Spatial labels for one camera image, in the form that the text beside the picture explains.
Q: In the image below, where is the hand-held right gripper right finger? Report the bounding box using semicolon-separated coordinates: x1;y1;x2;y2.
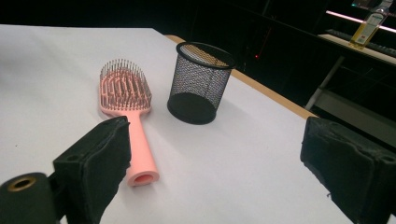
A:
300;117;396;224

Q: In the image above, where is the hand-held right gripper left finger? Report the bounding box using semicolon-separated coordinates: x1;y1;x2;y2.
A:
52;116;132;224

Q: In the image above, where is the pink hairbrush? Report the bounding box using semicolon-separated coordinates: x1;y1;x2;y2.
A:
98;58;161;188

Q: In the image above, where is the black mesh pen holder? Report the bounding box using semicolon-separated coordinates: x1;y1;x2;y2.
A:
166;41;236;126

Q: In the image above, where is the grey metal stand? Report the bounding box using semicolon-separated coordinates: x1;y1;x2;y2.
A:
304;29;396;148

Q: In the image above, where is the black keyboard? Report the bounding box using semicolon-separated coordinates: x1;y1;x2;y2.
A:
325;28;396;59

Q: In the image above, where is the clear bottle with yellow liquid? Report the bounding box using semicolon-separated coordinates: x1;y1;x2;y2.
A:
348;0;394;50

